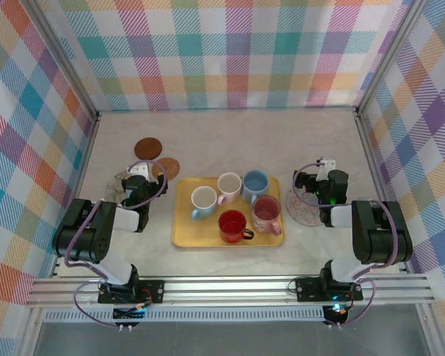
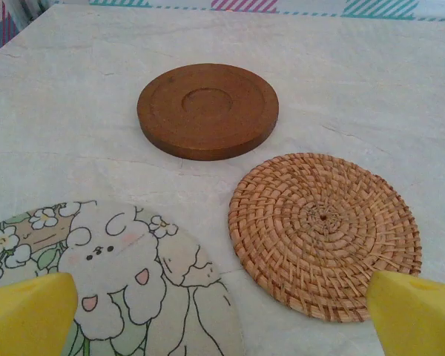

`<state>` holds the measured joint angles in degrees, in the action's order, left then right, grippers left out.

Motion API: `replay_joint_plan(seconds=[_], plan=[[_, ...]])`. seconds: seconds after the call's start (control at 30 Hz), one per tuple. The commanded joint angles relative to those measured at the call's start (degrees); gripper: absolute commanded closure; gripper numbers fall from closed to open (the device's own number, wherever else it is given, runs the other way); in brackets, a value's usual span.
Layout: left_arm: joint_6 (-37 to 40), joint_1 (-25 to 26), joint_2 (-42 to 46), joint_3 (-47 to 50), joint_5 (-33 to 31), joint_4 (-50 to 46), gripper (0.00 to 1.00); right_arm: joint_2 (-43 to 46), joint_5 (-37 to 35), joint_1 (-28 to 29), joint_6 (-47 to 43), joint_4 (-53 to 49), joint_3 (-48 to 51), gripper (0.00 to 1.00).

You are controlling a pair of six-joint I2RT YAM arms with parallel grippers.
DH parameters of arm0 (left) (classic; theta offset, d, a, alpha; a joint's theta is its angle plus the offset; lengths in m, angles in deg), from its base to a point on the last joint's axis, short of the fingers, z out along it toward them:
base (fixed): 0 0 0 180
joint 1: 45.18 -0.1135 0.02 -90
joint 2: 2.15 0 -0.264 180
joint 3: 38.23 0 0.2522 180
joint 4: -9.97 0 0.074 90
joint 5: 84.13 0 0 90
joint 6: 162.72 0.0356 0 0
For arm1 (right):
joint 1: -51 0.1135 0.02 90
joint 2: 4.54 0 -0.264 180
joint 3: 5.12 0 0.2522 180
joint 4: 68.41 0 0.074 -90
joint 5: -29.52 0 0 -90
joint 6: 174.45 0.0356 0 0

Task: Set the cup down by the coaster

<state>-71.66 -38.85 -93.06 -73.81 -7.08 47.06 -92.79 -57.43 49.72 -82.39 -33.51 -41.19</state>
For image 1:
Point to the tan cork coaster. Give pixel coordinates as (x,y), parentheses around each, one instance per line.
(172,167)

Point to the green floral coaster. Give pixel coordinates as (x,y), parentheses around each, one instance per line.
(113,187)

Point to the dark brown coaster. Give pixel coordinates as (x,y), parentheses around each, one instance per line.
(148,148)

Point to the pink doodle coaster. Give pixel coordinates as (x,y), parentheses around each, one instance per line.
(300,213)

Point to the pink floral mug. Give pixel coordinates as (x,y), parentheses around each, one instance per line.
(266,209)

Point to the light blue cup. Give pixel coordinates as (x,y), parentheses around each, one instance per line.
(204,198)

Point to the pale pink cup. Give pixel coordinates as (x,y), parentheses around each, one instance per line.
(230,183)

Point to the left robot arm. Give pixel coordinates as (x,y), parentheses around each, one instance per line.
(81,230)

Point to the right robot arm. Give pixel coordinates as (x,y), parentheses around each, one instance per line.
(378,230)

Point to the blue mug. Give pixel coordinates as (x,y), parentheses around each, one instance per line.
(256,181)

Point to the yellow tray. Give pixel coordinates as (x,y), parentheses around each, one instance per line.
(207,237)

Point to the aluminium rear bar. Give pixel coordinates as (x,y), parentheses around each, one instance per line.
(226,109)

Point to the black controller board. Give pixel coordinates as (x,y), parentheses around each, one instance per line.
(337,313)
(128,314)

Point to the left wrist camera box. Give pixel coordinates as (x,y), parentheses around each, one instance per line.
(139,170)

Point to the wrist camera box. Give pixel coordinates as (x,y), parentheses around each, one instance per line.
(324,170)
(139,170)

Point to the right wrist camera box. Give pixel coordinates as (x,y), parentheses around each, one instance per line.
(324,170)

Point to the aluminium side rail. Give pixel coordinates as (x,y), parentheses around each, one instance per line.
(93,128)
(360,128)

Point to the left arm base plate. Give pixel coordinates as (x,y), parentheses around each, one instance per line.
(154,291)

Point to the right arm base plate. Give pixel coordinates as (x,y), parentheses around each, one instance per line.
(308,289)

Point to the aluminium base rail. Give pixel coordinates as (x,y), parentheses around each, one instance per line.
(226,287)

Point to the aluminium corner post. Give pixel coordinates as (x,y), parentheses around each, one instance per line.
(70,66)
(387,55)

